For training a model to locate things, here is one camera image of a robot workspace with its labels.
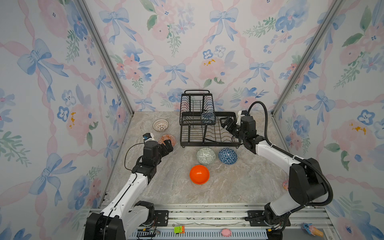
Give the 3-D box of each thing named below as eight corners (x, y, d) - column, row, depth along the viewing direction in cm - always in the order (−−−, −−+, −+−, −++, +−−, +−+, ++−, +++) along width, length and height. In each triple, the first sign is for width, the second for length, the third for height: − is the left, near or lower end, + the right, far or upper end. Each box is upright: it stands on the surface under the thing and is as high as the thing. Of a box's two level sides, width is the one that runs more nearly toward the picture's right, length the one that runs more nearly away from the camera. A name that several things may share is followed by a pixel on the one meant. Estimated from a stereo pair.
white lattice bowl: (153, 132, 110) (151, 128, 106) (155, 123, 116) (153, 118, 112) (168, 132, 110) (167, 128, 106) (169, 123, 116) (168, 118, 112)
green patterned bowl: (196, 164, 94) (196, 161, 91) (196, 150, 100) (196, 147, 97) (215, 164, 94) (216, 162, 91) (214, 150, 100) (214, 147, 97)
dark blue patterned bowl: (219, 164, 95) (220, 161, 91) (217, 151, 101) (218, 147, 97) (236, 164, 95) (238, 161, 91) (233, 151, 101) (235, 147, 97)
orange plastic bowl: (189, 184, 86) (189, 181, 83) (190, 167, 93) (189, 164, 89) (209, 184, 86) (209, 181, 83) (208, 168, 93) (208, 164, 89)
